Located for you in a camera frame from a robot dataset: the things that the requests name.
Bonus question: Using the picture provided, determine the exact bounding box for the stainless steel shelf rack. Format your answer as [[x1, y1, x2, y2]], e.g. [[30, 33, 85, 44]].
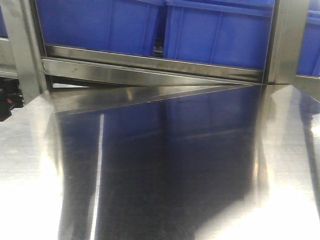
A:
[[0, 0, 320, 103]]

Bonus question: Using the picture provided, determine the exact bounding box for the blue plastic bin left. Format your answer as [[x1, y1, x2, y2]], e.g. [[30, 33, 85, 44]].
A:
[[36, 0, 166, 56]]

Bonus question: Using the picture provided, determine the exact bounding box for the blue plastic bin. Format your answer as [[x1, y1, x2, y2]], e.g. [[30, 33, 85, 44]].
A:
[[163, 0, 273, 70], [36, 0, 166, 56]]

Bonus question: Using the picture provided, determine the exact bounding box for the blue plastic bin right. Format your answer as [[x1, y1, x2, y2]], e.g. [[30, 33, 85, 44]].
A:
[[163, 0, 273, 70]]

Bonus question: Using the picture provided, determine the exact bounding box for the black equipment with red button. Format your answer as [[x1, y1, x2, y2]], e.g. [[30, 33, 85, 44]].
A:
[[0, 77, 24, 122]]

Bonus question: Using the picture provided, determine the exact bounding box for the blue bin far right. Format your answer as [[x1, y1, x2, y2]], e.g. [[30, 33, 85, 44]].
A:
[[297, 0, 320, 77]]

